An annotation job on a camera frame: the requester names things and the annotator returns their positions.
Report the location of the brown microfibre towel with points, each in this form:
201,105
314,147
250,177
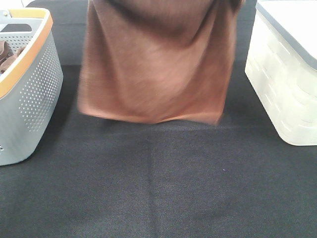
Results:
151,61

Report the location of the black table cloth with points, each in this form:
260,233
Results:
97,178

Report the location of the grey perforated basket orange rim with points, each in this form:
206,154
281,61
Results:
30,87

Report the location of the white plastic basket grey rim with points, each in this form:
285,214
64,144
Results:
281,66

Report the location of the brown towels inside grey basket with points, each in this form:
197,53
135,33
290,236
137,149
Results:
6,59

